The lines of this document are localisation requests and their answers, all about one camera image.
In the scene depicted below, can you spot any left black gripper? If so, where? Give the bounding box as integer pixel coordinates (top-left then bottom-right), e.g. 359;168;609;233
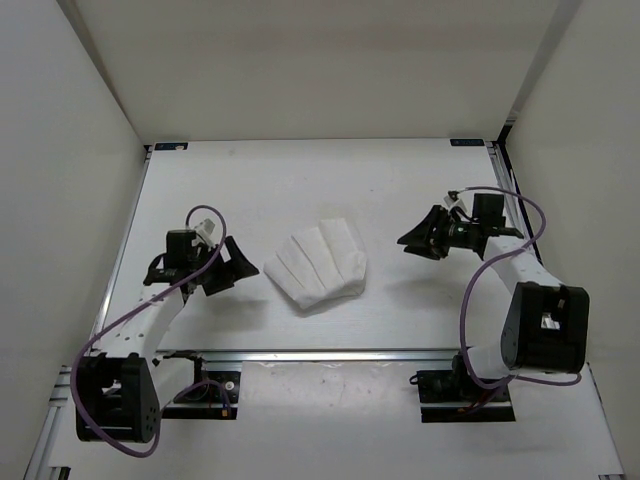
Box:
189;236;258;296

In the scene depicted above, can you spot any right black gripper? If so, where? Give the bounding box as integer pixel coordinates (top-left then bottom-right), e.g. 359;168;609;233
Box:
397;204;478;260

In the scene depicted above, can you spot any white skirt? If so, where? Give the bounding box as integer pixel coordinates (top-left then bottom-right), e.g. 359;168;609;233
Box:
264;218;368;310

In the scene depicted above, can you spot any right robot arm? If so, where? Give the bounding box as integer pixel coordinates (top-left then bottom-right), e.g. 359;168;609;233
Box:
397;187;590;400

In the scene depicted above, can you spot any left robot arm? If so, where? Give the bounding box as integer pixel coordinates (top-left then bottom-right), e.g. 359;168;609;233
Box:
72;228;259;444

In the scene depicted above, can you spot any right blue table label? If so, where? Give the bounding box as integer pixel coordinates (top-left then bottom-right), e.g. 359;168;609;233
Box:
450;138;485;147

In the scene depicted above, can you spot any blue table label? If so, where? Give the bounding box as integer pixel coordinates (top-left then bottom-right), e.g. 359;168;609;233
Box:
153;142;189;151
450;138;485;147

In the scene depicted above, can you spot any left blue table label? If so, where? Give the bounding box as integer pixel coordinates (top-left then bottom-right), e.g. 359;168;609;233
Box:
153;142;189;151

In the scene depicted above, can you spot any front white cover board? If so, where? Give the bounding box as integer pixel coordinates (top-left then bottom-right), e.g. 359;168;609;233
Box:
50;363;623;479

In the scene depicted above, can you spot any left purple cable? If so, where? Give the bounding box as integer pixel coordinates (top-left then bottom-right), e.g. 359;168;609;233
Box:
72;204;236;459

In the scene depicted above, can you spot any purple cable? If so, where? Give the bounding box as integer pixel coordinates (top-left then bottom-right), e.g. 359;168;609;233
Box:
72;204;236;459
447;184;584;396

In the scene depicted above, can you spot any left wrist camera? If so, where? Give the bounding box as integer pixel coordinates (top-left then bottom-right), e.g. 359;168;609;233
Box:
193;218;216;248

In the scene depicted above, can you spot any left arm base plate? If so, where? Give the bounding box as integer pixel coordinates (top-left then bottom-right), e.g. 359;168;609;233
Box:
162;351;241;421

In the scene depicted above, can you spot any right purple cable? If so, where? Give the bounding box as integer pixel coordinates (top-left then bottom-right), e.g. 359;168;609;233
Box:
447;184;584;396

